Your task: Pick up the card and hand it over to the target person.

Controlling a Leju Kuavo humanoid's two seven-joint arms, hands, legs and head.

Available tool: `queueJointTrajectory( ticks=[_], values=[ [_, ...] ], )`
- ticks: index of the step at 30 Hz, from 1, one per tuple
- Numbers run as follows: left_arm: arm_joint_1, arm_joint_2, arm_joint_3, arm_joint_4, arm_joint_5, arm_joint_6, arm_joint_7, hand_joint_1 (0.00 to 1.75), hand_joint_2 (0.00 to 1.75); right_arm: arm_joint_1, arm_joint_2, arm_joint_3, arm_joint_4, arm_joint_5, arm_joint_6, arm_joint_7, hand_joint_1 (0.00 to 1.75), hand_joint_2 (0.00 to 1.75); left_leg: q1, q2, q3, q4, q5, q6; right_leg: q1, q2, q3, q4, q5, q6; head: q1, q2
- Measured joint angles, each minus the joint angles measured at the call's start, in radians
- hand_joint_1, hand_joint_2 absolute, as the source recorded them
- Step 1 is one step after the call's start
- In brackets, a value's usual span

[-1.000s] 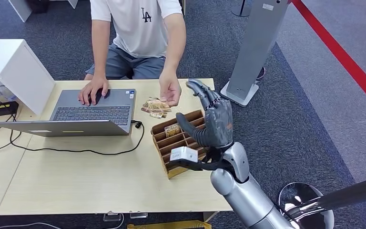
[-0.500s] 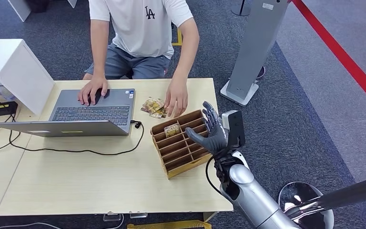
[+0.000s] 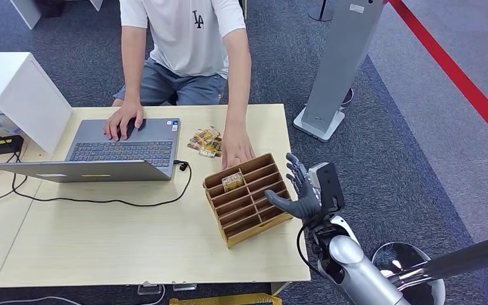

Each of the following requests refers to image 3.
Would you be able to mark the person's right hand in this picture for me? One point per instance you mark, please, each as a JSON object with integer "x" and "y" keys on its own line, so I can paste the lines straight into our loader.
{"x": 122, "y": 118}

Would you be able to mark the person's left hand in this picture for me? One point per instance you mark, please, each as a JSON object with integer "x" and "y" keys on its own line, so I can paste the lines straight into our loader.
{"x": 237, "y": 143}

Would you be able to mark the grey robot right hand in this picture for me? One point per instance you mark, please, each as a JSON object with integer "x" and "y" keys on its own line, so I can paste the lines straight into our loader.
{"x": 309, "y": 206}

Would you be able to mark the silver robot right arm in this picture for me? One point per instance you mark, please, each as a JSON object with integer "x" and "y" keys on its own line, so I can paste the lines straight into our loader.
{"x": 349, "y": 261}

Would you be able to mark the person's left forearm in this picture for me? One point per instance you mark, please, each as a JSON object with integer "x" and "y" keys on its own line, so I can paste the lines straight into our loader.
{"x": 237, "y": 80}

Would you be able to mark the person's right forearm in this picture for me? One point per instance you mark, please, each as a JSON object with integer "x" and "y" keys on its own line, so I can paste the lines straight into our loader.
{"x": 133, "y": 67}

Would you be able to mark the round white-rimmed robot base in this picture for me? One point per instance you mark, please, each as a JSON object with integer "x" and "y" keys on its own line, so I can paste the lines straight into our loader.
{"x": 399, "y": 254}

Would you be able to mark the brown wooden card holder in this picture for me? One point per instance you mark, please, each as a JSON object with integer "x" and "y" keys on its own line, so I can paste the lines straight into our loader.
{"x": 244, "y": 210}

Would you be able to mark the person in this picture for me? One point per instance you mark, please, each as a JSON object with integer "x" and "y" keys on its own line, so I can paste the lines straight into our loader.
{"x": 185, "y": 38}

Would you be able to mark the grey laptop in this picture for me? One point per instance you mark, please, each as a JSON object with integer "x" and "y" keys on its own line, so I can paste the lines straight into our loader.
{"x": 159, "y": 134}

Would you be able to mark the white box cabinet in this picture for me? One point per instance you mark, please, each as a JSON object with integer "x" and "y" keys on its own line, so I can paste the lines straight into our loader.
{"x": 29, "y": 101}

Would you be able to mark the yellow cardboard piece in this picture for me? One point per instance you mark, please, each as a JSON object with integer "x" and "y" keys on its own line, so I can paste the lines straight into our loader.
{"x": 227, "y": 300}

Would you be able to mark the grey pillar stand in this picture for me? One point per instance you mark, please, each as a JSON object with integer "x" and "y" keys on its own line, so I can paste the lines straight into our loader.
{"x": 341, "y": 63}

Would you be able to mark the white furniture piece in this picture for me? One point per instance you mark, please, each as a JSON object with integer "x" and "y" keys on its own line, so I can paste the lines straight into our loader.
{"x": 27, "y": 12}

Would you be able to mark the clear acrylic stand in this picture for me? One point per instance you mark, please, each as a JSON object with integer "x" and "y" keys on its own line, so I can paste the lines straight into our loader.
{"x": 149, "y": 289}
{"x": 184, "y": 287}

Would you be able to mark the black round stand base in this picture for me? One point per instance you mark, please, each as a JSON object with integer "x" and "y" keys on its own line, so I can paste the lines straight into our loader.
{"x": 320, "y": 14}

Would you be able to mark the dark metal pole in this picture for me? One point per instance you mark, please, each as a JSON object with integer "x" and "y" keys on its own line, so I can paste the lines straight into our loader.
{"x": 471, "y": 254}

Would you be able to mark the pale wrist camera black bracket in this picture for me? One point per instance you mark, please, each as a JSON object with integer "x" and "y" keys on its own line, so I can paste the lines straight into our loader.
{"x": 330, "y": 185}

